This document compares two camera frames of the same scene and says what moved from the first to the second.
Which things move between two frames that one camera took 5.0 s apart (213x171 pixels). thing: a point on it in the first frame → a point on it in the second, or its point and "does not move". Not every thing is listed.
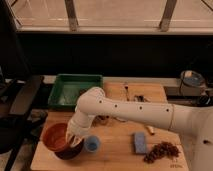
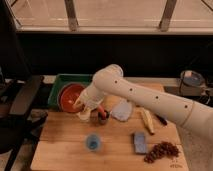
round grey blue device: (192, 78) does not move
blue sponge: (140, 143) does not move
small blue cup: (92, 143) does not move
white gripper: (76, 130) → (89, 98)
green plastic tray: (68, 88) does not move
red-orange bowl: (54, 135) → (68, 93)
